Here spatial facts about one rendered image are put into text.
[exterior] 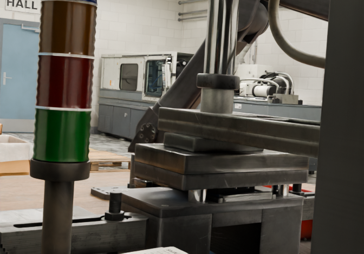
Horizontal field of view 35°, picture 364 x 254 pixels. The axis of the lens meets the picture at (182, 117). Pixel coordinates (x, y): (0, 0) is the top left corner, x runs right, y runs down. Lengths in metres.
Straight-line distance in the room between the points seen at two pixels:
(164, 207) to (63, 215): 0.20
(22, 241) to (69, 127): 0.16
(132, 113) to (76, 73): 10.43
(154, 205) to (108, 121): 11.21
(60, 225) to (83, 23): 0.13
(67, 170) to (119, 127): 10.89
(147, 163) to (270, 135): 0.16
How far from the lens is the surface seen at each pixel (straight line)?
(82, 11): 0.38
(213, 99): 0.64
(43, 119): 0.39
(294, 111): 7.83
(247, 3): 0.96
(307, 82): 9.89
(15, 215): 0.81
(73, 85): 0.38
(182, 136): 0.62
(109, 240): 0.55
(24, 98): 11.81
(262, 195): 0.66
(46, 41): 0.39
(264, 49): 10.82
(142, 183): 0.73
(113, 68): 11.73
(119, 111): 11.31
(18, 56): 11.77
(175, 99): 1.02
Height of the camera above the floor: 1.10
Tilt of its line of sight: 3 degrees down
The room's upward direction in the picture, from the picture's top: 4 degrees clockwise
